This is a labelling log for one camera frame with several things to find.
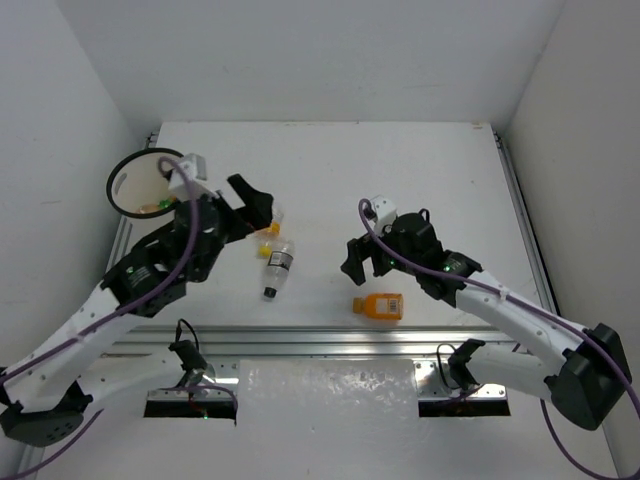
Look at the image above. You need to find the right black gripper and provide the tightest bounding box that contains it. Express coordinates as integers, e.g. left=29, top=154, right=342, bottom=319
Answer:
left=341, top=218, right=421, bottom=284

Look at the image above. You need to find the orange juice bottle barcode label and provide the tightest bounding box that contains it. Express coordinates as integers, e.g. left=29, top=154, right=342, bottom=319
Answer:
left=352, top=293, right=403, bottom=321

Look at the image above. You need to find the orange juice bottle floral label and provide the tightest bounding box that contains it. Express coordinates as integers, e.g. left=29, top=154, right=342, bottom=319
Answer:
left=137, top=204, right=161, bottom=215

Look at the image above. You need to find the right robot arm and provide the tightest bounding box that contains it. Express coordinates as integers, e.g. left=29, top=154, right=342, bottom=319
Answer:
left=341, top=199, right=632, bottom=431

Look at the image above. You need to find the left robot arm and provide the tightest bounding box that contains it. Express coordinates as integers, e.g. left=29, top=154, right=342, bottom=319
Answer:
left=1, top=174, right=273, bottom=447

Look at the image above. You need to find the white bin with black rim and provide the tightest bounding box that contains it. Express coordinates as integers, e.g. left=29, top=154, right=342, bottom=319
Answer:
left=106, top=148, right=183, bottom=219

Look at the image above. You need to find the clear bottle yellow label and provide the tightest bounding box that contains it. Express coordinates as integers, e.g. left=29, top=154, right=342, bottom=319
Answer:
left=256, top=203, right=284, bottom=258

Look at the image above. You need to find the clear bottle black label front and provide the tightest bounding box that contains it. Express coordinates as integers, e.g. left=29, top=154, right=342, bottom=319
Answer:
left=263, top=240, right=295, bottom=301

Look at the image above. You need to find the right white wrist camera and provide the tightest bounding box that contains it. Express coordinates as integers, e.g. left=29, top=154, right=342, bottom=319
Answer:
left=365, top=195, right=397, bottom=236

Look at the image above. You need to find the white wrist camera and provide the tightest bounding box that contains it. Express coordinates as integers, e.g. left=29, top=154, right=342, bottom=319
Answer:
left=168, top=153, right=215, bottom=201
left=365, top=195, right=397, bottom=236

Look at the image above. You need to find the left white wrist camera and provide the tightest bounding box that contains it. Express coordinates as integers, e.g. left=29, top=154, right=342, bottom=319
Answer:
left=168, top=153, right=215, bottom=201

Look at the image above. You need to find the aluminium front rail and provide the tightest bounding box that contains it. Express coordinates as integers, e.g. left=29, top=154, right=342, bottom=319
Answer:
left=114, top=324, right=516, bottom=359

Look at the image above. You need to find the aluminium rail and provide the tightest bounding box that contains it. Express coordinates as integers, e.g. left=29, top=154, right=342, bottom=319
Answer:
left=114, top=324, right=516, bottom=359
left=493, top=130, right=560, bottom=314
left=18, top=216, right=132, bottom=473

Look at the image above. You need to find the left black base cable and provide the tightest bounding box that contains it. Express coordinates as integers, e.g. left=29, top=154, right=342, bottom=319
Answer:
left=168, top=318, right=209, bottom=371

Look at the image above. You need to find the black base cable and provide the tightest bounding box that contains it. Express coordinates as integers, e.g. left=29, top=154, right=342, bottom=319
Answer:
left=433, top=340, right=466, bottom=396
left=168, top=318, right=209, bottom=371

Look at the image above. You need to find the aluminium left side rail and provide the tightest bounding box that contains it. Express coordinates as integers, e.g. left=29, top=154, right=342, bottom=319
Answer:
left=18, top=216, right=132, bottom=473

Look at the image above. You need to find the right black base cable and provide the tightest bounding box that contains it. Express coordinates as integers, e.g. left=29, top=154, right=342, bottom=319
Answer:
left=433, top=340, right=466, bottom=396

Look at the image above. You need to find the aluminium right side rail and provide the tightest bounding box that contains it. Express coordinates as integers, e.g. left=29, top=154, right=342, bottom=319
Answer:
left=493, top=130, right=560, bottom=314

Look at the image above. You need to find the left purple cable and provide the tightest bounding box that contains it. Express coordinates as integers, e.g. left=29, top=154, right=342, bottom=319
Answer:
left=0, top=155, right=239, bottom=479

